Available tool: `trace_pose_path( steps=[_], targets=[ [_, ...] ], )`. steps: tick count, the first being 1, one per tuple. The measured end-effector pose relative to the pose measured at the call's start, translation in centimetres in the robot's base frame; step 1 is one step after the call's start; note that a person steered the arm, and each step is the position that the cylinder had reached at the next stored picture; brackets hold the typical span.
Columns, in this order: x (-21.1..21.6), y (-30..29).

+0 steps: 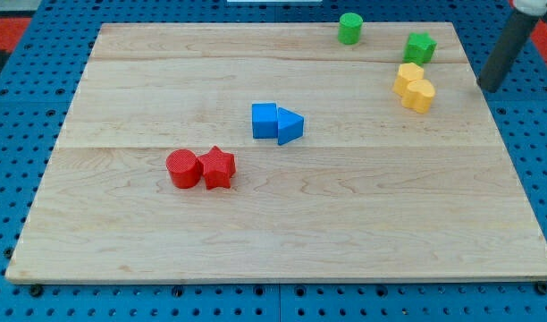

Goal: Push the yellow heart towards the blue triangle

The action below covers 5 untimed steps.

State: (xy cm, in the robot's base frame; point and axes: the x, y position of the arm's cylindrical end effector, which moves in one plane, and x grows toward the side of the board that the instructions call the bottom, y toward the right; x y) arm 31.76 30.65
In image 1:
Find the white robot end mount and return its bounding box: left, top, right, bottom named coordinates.
left=512, top=0, right=547, bottom=17

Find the green star block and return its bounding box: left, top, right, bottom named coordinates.
left=403, top=32, right=437, bottom=66

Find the blue triangle block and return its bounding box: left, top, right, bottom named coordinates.
left=277, top=107, right=305, bottom=145

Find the blue cube block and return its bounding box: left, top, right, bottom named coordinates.
left=251, top=103, right=278, bottom=139

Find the yellow heart block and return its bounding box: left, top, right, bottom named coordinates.
left=401, top=79, right=436, bottom=114

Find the red star block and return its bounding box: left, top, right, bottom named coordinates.
left=198, top=146, right=236, bottom=190

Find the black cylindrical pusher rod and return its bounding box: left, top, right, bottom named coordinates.
left=476, top=9, right=540, bottom=93

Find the green cylinder block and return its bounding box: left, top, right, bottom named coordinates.
left=338, top=13, right=364, bottom=45

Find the wooden board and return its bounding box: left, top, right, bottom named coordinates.
left=5, top=22, right=547, bottom=284

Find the yellow hexagon block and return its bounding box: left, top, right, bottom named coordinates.
left=392, top=63, right=425, bottom=96

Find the red cylinder block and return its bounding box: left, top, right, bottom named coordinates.
left=165, top=149, right=201, bottom=189

